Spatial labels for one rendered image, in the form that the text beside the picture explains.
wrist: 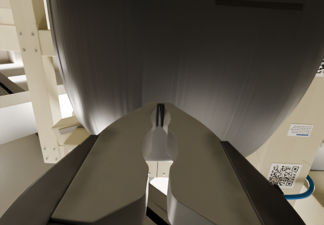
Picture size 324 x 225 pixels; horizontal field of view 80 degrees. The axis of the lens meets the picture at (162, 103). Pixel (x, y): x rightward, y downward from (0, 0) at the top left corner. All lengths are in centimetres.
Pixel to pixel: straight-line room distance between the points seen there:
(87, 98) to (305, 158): 51
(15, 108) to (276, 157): 363
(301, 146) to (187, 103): 40
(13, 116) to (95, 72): 365
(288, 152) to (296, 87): 34
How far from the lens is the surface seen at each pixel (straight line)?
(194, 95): 19
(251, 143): 27
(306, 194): 63
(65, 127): 99
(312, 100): 51
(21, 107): 382
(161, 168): 85
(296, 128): 53
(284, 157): 56
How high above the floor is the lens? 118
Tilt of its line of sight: 23 degrees up
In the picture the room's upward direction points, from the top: 176 degrees counter-clockwise
